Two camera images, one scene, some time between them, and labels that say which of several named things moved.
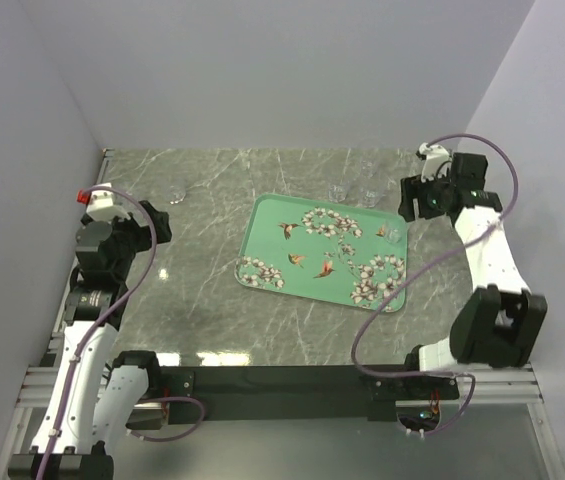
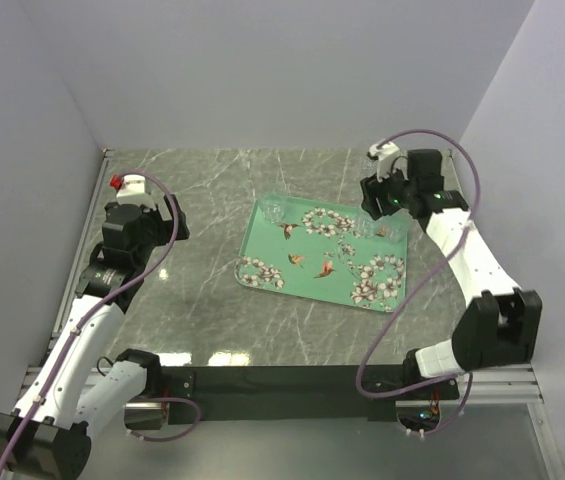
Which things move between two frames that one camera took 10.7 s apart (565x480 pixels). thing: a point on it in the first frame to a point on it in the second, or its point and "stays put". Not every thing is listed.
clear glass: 337,193 to 364,226
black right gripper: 413,188 to 372,190
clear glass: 175,194 to 273,208
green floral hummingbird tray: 323,250 stays put
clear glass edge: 394,231 stays put
